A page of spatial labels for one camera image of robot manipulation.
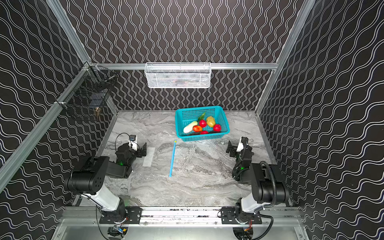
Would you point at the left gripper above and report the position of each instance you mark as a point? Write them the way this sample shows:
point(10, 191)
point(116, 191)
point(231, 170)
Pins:
point(139, 151)

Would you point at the aluminium front rail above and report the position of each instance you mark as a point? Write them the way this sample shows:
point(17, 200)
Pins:
point(84, 221)

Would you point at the teal plastic basket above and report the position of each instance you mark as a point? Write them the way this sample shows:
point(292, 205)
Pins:
point(185, 116)

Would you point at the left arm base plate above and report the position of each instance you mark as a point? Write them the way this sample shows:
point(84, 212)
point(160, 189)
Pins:
point(131, 215)

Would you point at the green leafy vegetable toy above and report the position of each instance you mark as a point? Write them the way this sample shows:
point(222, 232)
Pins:
point(201, 117)

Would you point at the red orange tomato toy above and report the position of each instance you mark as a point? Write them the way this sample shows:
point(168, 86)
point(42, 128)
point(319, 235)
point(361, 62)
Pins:
point(197, 129)

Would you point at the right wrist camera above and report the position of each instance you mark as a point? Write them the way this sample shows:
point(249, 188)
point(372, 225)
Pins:
point(243, 142)

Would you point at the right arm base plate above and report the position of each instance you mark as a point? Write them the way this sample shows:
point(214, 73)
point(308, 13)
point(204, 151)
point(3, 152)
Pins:
point(234, 216)

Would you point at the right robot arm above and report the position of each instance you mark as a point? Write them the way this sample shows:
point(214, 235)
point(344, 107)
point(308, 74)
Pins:
point(267, 186)

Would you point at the yellow potato toy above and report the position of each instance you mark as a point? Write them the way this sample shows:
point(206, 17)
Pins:
point(210, 121)

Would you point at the clear wall basket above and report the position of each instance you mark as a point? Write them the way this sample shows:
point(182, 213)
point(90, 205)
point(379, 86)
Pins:
point(178, 75)

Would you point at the dark red apple toy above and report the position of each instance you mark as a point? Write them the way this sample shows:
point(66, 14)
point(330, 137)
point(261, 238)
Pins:
point(202, 123)

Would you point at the clear zip top bag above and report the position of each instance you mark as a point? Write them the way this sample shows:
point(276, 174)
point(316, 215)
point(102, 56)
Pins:
point(174, 159)

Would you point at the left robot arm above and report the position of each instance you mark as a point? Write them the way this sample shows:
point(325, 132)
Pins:
point(87, 179)

